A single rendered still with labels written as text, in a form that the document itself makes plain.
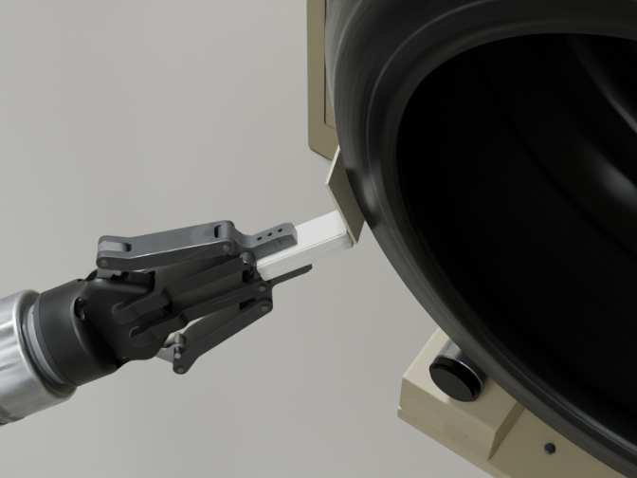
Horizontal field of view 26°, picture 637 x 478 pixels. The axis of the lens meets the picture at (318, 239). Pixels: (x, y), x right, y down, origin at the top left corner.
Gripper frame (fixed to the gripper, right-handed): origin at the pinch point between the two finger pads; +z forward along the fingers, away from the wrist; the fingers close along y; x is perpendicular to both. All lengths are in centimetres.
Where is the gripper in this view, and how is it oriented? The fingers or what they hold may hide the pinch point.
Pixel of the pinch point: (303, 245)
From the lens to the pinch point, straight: 98.2
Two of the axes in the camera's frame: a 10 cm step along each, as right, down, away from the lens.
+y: 4.1, 7.0, 5.8
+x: 0.6, 6.2, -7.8
